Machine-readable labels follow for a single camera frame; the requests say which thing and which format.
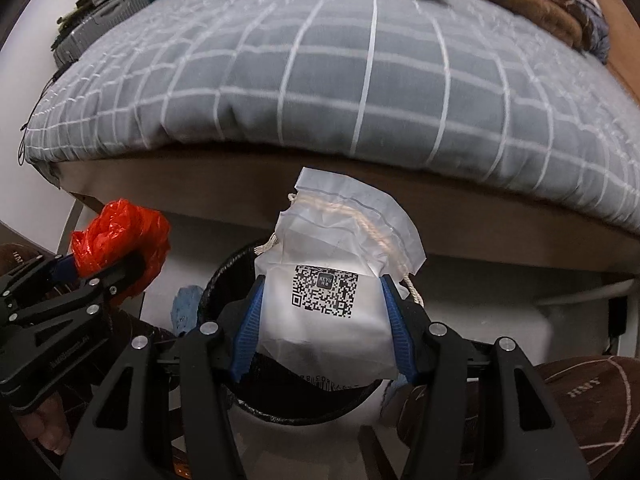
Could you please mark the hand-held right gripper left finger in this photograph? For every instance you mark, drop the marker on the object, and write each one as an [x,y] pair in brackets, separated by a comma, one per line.
[247,332]

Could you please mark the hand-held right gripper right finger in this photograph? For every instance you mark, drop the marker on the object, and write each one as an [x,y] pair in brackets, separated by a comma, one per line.
[396,332]

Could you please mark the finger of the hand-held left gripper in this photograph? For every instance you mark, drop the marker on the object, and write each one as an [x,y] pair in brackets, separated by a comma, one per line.
[45,270]
[100,285]

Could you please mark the red plastic bag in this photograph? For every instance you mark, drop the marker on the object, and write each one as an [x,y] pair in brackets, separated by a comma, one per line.
[120,230]

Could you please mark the black lined waste bin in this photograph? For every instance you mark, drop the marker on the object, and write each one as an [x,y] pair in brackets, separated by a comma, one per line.
[300,400]

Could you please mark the person's left hand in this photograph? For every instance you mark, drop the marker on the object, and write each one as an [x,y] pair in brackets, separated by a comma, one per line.
[47,432]

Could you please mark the person's brown patterned pants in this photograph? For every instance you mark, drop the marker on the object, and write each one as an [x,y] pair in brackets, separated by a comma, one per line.
[590,410]

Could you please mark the grey suitcase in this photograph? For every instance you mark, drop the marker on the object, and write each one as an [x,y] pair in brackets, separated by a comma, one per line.
[95,25]

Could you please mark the bed with grey checked sheet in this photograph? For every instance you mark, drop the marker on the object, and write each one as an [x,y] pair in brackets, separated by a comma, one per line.
[325,85]

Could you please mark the wooden headboard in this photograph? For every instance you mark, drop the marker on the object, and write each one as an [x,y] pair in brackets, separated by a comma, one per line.
[620,25]

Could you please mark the patterned pillow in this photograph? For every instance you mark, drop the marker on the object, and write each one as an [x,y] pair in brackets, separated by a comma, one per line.
[585,0]

